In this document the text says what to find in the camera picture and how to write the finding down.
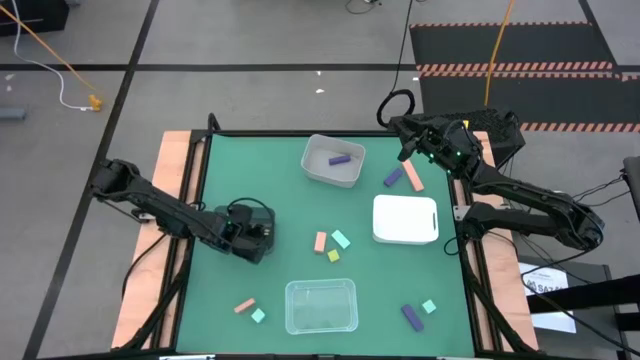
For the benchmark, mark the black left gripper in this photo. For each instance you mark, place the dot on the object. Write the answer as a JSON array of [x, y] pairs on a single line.
[[250, 235]]

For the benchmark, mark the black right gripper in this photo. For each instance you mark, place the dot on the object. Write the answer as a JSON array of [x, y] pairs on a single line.
[[437, 140]]

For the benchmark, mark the long salmon block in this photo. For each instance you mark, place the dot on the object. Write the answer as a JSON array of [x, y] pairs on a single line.
[[414, 177]]

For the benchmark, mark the short salmon block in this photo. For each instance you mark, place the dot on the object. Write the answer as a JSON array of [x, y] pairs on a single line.
[[244, 305], [320, 242]]

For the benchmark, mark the purple rounded block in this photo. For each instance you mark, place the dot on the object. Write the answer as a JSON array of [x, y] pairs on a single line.
[[339, 160], [393, 177]]

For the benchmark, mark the teal cube block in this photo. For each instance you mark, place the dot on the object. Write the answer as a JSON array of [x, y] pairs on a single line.
[[258, 315], [428, 306]]

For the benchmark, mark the clear plastic bin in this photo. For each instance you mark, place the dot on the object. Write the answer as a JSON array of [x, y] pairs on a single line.
[[320, 307]]

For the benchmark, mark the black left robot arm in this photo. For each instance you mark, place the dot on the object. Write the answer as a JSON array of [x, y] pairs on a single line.
[[160, 207]]

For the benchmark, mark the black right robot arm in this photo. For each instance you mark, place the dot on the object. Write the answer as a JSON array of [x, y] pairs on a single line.
[[525, 190]]

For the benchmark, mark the dark smoky plastic bin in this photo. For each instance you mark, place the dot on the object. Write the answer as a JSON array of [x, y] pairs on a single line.
[[270, 220]]

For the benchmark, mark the green table mat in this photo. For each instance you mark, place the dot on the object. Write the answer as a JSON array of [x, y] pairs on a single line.
[[300, 215]]

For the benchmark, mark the white plastic bin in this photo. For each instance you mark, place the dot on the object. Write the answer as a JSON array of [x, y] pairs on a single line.
[[405, 220]]

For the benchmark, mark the yellow cube block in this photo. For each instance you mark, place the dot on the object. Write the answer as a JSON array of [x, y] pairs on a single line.
[[333, 256]]

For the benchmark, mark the black perforated computer case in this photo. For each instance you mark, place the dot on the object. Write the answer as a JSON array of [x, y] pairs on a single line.
[[492, 120]]

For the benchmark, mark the flat teal block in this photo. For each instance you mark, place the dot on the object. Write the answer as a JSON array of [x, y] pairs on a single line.
[[340, 239]]

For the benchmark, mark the grey opaque plastic bin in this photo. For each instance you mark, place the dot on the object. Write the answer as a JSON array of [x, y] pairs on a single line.
[[320, 170]]

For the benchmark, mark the black striped floor mat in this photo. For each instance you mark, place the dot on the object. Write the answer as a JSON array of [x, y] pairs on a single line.
[[550, 95]]

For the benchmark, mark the purple rectangular block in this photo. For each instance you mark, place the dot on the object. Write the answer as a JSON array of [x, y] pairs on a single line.
[[412, 318]]

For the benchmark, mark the white paper sign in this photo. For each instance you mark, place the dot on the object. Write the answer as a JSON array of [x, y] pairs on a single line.
[[537, 274]]

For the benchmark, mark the yellow plug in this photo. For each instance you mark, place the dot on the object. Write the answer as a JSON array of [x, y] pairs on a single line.
[[95, 102]]

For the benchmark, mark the dark grey cart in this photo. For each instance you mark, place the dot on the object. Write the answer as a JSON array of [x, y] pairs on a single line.
[[595, 270]]

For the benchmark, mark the black chair part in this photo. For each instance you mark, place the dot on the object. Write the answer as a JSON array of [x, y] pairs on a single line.
[[634, 185]]

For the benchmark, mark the black beam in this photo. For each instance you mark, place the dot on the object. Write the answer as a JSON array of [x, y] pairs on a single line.
[[590, 295]]

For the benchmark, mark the grey flat object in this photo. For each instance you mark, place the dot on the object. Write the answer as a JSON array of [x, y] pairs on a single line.
[[11, 113]]

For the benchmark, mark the black cabinet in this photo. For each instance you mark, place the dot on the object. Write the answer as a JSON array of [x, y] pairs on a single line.
[[40, 15]]

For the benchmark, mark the black aluminium table frame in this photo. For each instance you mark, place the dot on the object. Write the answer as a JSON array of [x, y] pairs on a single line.
[[325, 133]]

